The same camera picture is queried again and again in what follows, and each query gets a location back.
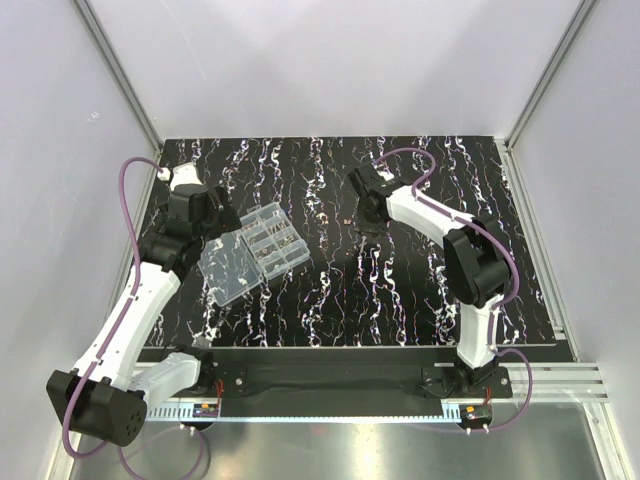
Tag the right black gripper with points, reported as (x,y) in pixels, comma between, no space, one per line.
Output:
(373,226)

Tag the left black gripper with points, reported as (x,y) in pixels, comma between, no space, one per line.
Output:
(226,215)

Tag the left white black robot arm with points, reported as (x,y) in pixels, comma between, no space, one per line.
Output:
(101,396)

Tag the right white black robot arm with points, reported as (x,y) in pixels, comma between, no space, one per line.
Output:
(478,268)

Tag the clear plastic compartment box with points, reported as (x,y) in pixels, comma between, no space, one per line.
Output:
(266,247)

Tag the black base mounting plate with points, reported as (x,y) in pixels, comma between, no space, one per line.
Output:
(435,371)

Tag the left aluminium frame post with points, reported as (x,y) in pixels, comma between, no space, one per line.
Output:
(107,52)

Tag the aluminium frame post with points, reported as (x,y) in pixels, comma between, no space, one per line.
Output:
(572,31)
(107,52)

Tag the right aluminium frame post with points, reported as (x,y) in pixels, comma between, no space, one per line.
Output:
(572,31)

